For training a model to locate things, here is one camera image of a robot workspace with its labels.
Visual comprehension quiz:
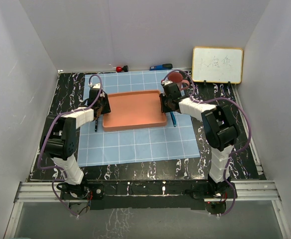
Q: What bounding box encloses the blue marker pen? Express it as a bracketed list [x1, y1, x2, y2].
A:
[149, 63, 173, 71]

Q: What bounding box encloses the silver metal fork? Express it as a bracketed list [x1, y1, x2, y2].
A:
[95, 119, 98, 132]

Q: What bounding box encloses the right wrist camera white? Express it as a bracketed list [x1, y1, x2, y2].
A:
[161, 79, 171, 86]

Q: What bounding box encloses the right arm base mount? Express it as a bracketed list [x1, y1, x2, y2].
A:
[185, 181, 237, 199]

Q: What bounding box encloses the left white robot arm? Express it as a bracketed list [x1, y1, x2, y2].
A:
[40, 84, 111, 199]

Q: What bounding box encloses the purple cable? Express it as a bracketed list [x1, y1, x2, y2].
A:
[37, 74, 103, 217]
[161, 69, 252, 217]

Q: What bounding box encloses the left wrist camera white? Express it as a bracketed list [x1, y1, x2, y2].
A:
[89, 83, 102, 90]

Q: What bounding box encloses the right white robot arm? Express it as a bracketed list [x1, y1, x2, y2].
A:
[159, 81, 239, 198]

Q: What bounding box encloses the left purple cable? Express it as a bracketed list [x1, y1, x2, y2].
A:
[37, 74, 103, 217]

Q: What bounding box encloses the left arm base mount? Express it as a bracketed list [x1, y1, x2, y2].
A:
[56, 181, 104, 201]

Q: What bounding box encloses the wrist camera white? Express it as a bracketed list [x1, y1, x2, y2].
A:
[89, 83, 102, 90]
[161, 79, 171, 86]

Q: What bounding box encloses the blue checked tablecloth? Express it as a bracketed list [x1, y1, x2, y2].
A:
[77, 71, 200, 167]

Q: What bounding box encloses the red capped marker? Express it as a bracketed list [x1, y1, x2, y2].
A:
[116, 65, 129, 73]

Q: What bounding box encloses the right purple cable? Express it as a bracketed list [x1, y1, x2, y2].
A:
[161, 69, 252, 217]

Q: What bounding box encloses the pink floral mug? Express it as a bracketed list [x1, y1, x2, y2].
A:
[168, 72, 190, 91]

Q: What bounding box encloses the blue patterned knife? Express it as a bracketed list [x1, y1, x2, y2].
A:
[170, 112, 177, 127]

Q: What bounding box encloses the aluminium frame rail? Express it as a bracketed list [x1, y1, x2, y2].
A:
[14, 180, 280, 203]

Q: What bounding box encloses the small framed whiteboard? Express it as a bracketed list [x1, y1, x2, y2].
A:
[192, 46, 244, 84]

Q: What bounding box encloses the orange plastic tray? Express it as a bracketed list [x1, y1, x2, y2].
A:
[102, 90, 167, 132]

